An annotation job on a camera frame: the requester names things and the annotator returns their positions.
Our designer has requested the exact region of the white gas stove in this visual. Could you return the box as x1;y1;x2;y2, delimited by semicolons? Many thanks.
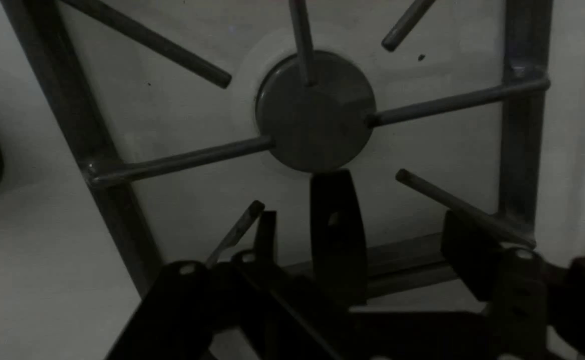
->
0;0;585;360

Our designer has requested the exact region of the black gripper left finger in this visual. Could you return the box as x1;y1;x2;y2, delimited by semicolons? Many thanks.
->
104;207;347;360

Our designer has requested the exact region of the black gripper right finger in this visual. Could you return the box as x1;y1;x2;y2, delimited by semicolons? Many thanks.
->
442;209;585;360

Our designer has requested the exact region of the black stove grate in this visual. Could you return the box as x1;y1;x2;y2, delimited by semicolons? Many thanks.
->
0;0;556;296

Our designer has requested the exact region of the dark round burner cap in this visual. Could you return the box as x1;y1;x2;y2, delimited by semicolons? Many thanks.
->
255;47;379;176

